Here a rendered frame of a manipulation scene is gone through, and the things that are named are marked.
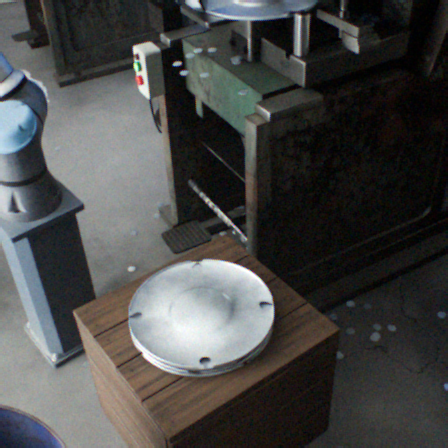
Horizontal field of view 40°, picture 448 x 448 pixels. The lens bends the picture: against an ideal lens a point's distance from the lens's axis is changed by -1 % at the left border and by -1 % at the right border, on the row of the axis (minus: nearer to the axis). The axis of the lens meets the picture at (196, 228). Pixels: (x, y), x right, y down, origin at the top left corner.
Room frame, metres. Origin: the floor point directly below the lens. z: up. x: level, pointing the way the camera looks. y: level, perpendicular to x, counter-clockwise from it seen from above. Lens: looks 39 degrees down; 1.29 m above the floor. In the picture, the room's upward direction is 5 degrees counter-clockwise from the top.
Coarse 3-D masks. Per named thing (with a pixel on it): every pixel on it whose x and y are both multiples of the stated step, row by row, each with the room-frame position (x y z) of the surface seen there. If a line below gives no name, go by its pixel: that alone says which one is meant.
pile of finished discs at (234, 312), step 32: (160, 288) 0.93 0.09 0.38; (192, 288) 0.92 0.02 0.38; (224, 288) 0.92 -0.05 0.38; (256, 288) 0.91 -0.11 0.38; (160, 320) 0.84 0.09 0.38; (192, 320) 0.83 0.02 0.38; (224, 320) 0.82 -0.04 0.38; (256, 320) 0.82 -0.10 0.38; (160, 352) 0.76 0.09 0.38; (192, 352) 0.76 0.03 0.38; (224, 352) 0.75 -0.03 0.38; (256, 352) 0.75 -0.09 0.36
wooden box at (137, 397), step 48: (288, 288) 0.93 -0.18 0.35; (96, 336) 0.84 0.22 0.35; (288, 336) 0.80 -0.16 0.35; (336, 336) 0.80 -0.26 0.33; (96, 384) 0.90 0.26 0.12; (144, 384) 0.71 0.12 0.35; (192, 384) 0.70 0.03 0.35; (240, 384) 0.69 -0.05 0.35; (288, 384) 0.73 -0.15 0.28; (144, 432) 0.69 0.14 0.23; (192, 432) 0.62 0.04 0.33; (240, 432) 0.67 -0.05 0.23; (288, 432) 0.74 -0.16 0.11
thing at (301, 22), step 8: (296, 16) 1.29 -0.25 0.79; (304, 16) 1.29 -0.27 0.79; (296, 24) 1.29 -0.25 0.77; (304, 24) 1.29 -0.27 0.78; (296, 32) 1.29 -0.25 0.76; (304, 32) 1.29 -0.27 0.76; (296, 40) 1.29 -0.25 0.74; (304, 40) 1.29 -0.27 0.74; (296, 48) 1.29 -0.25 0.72; (304, 48) 1.29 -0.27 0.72
